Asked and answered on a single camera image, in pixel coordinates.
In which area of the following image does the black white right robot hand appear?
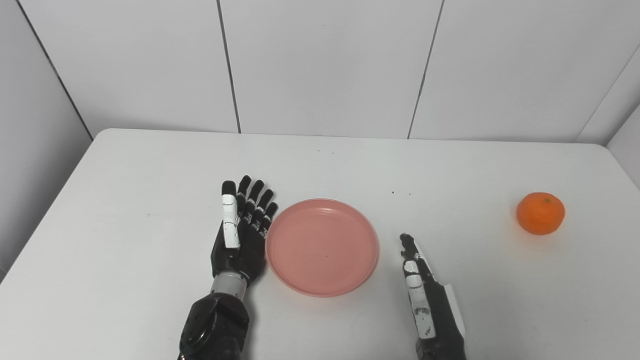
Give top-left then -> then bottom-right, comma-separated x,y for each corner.
399,233 -> 469,360

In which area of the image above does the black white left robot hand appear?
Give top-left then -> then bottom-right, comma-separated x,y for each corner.
210,175 -> 279,289

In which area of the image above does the orange fruit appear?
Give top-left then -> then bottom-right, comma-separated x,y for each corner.
516,192 -> 566,236

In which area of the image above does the pink round plate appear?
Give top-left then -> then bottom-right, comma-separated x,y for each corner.
265,198 -> 380,298

